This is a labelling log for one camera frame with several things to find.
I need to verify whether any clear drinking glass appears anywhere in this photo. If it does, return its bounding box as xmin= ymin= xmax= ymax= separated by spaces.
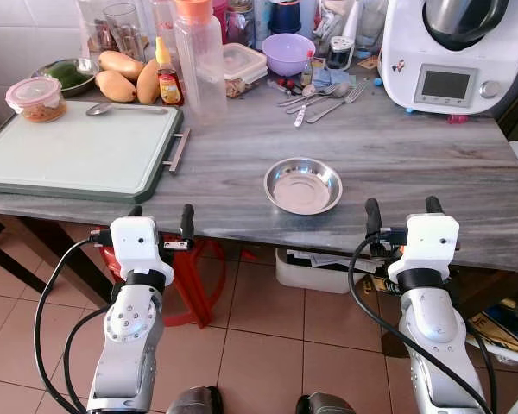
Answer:
xmin=103 ymin=3 xmax=147 ymax=61

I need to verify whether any yellow mango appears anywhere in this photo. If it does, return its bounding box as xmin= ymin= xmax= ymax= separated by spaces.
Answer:
xmin=98 ymin=50 xmax=147 ymax=81
xmin=136 ymin=59 xmax=162 ymax=106
xmin=95 ymin=70 xmax=138 ymax=104

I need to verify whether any clear bottle with orange cap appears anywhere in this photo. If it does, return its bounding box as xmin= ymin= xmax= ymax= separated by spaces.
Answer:
xmin=173 ymin=0 xmax=229 ymax=123

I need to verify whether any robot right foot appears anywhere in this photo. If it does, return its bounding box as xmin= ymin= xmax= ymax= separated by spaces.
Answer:
xmin=295 ymin=392 xmax=357 ymax=414

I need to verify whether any white plastic storage box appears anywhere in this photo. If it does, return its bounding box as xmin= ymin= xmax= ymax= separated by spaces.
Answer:
xmin=275 ymin=248 xmax=389 ymax=296

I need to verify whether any white-handled small utensil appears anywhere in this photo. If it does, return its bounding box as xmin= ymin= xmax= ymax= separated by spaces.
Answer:
xmin=294 ymin=85 xmax=316 ymax=129

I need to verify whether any steel bowl with green fruit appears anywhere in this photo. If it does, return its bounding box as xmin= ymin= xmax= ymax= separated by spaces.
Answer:
xmin=32 ymin=57 xmax=101 ymax=98

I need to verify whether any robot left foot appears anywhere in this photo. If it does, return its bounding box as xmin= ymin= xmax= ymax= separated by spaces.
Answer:
xmin=166 ymin=386 xmax=225 ymax=414

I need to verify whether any yellow and black bag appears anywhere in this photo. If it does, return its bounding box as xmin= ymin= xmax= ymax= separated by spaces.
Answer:
xmin=462 ymin=298 xmax=518 ymax=353

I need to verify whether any large steel spoon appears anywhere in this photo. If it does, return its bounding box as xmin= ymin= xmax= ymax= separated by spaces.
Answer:
xmin=85 ymin=102 xmax=169 ymax=117

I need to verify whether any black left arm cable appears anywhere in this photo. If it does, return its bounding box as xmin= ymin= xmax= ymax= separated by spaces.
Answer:
xmin=33 ymin=229 xmax=113 ymax=414

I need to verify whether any glass jar with lid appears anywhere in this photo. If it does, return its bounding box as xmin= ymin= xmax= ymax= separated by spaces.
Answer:
xmin=227 ymin=0 xmax=256 ymax=46

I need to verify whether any purple plastic bowl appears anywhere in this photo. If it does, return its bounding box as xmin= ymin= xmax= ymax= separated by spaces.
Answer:
xmin=262 ymin=34 xmax=317 ymax=78

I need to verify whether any steel fork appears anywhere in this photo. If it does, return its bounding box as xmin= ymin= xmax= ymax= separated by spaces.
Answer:
xmin=306 ymin=81 xmax=369 ymax=124

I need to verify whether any white kitchen cooking machine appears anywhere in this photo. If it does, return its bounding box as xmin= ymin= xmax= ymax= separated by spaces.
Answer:
xmin=379 ymin=0 xmax=518 ymax=118

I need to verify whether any clear square food container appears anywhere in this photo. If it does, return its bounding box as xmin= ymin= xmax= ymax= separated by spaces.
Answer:
xmin=223 ymin=43 xmax=268 ymax=98

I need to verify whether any white pipe frame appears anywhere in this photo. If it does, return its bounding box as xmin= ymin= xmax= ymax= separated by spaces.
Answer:
xmin=477 ymin=332 xmax=518 ymax=414

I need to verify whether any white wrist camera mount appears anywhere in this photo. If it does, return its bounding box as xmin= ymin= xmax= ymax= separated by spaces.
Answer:
xmin=111 ymin=216 xmax=175 ymax=279
xmin=388 ymin=214 xmax=460 ymax=287

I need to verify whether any steel table spoon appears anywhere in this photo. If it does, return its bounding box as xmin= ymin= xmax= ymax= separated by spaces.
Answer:
xmin=276 ymin=83 xmax=352 ymax=108

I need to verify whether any red plastic stool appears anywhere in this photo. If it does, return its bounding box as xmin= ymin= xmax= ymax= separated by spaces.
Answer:
xmin=99 ymin=237 xmax=229 ymax=329

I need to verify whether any pink-lidded round food container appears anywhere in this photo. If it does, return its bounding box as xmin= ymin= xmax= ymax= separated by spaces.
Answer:
xmin=6 ymin=76 xmax=68 ymax=123

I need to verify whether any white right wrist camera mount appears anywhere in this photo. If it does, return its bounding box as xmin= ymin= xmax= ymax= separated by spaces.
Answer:
xmin=388 ymin=214 xmax=460 ymax=287

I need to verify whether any red plastic container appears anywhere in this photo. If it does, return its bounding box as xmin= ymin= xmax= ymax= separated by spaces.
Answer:
xmin=212 ymin=0 xmax=230 ymax=40

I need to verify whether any dark blue cup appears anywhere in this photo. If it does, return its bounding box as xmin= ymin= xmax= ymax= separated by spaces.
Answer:
xmin=268 ymin=0 xmax=303 ymax=35

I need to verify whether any green-rimmed white cutting board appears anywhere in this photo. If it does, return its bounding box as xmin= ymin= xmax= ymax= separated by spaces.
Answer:
xmin=0 ymin=102 xmax=191 ymax=204

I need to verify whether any yellow-capped sauce bottle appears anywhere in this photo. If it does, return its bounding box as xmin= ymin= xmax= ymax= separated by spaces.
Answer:
xmin=155 ymin=36 xmax=185 ymax=107

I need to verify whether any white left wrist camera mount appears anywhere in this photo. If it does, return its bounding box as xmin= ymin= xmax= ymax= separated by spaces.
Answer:
xmin=111 ymin=216 xmax=175 ymax=279

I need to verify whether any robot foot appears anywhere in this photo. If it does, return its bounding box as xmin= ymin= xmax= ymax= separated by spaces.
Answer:
xmin=295 ymin=392 xmax=357 ymax=414
xmin=166 ymin=386 xmax=225 ymax=414

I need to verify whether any shallow steel bowl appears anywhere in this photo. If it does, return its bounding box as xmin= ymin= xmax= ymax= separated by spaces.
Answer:
xmin=264 ymin=157 xmax=344 ymax=216

